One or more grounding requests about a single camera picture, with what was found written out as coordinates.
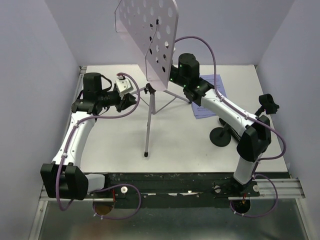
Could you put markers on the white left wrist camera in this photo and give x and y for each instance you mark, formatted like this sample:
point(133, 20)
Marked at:
point(124, 86)

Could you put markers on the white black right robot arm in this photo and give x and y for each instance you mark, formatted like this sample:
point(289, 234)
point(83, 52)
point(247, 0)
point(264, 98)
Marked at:
point(254, 131)

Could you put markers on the aluminium rail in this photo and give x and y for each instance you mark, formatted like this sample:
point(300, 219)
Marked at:
point(259, 189)
point(57, 159)

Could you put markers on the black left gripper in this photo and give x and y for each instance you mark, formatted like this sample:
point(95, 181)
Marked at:
point(128, 100)

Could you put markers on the aluminium front rail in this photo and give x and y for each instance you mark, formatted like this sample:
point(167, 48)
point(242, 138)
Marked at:
point(259, 189)

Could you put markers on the black clip microphone stand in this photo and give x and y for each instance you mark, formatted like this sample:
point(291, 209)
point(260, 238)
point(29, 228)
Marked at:
point(267, 105)

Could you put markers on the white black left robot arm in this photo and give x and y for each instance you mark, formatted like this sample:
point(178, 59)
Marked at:
point(63, 178)

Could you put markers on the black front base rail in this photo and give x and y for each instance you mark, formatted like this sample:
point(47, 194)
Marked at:
point(173, 190)

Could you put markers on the lilac tripod music stand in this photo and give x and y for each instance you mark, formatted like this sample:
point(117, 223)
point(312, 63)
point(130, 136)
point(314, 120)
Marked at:
point(148, 28)

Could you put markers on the white sheet music page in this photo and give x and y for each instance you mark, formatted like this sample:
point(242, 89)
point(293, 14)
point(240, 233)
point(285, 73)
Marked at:
point(219, 83)

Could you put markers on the aluminium left side rail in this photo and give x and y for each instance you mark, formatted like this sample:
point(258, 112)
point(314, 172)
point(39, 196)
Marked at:
point(57, 159)

